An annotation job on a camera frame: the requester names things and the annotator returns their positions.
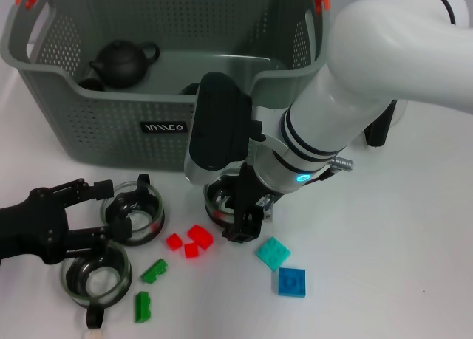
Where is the teal square toy brick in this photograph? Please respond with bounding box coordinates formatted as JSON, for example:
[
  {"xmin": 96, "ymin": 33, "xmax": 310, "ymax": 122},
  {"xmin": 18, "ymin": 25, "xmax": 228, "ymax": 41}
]
[{"xmin": 254, "ymin": 236, "xmax": 292, "ymax": 272}]

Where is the glass coffee pot black lid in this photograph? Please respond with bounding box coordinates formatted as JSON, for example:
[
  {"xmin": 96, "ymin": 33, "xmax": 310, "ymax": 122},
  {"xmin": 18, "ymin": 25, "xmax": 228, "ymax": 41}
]
[{"xmin": 364, "ymin": 97, "xmax": 409, "ymax": 148}]

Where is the wide red toy brick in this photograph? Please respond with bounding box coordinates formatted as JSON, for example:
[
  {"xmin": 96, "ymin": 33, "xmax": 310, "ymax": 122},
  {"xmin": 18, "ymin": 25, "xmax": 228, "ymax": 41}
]
[{"xmin": 187, "ymin": 224, "xmax": 214, "ymax": 250}]

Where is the blue square toy brick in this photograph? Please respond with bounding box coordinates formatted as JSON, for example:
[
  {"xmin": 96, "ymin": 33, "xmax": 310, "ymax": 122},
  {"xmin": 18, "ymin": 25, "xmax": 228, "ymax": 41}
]
[{"xmin": 275, "ymin": 267, "xmax": 307, "ymax": 298}]

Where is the grey perforated plastic storage bin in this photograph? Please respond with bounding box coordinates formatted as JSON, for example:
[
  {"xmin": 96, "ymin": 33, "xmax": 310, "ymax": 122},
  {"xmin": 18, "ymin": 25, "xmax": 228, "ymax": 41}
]
[{"xmin": 0, "ymin": 0, "xmax": 332, "ymax": 171}]

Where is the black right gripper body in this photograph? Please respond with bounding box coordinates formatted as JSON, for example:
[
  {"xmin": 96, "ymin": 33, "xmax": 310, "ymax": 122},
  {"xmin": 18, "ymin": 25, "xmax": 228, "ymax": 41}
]
[{"xmin": 231, "ymin": 163, "xmax": 276, "ymax": 217}]

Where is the black clay teapot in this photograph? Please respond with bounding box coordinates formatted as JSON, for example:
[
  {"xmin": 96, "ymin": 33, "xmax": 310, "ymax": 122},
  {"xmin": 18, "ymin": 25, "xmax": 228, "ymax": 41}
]
[{"xmin": 88, "ymin": 39, "xmax": 160, "ymax": 91}]

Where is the green toy brick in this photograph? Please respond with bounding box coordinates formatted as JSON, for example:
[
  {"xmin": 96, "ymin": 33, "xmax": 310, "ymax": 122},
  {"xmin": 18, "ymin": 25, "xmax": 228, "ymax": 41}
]
[
  {"xmin": 134, "ymin": 290, "xmax": 152, "ymax": 323},
  {"xmin": 140, "ymin": 258, "xmax": 168, "ymax": 284}
]

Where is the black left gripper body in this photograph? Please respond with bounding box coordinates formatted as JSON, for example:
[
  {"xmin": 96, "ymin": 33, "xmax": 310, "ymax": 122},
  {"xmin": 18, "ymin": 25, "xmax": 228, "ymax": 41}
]
[{"xmin": 0, "ymin": 185, "xmax": 70, "ymax": 266}]

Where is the glass teacup black holder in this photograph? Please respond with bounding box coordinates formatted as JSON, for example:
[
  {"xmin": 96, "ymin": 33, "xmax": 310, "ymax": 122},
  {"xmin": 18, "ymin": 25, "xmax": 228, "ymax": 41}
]
[
  {"xmin": 179, "ymin": 82, "xmax": 201, "ymax": 97},
  {"xmin": 60, "ymin": 241, "xmax": 133, "ymax": 329},
  {"xmin": 101, "ymin": 173, "xmax": 166, "ymax": 247},
  {"xmin": 203, "ymin": 171, "xmax": 269, "ymax": 231}
]

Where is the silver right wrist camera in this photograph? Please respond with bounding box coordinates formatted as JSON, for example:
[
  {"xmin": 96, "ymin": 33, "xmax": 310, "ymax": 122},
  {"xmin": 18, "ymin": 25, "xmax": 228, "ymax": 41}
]
[{"xmin": 184, "ymin": 72, "xmax": 265, "ymax": 185}]

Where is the right gripper cable silver plug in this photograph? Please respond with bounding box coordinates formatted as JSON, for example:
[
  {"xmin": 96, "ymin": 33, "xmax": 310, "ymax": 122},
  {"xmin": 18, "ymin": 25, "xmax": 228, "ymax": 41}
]
[{"xmin": 309, "ymin": 157, "xmax": 355, "ymax": 188}]

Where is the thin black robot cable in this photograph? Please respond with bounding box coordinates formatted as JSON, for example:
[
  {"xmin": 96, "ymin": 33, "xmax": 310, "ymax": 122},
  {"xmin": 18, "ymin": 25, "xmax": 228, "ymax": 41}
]
[{"xmin": 423, "ymin": 0, "xmax": 458, "ymax": 24}]

